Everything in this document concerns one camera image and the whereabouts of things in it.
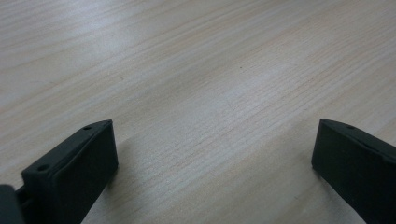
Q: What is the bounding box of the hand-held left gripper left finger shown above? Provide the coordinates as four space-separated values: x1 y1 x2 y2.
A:
20 119 120 224

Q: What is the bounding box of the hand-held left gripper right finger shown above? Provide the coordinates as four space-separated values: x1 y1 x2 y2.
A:
311 118 396 224

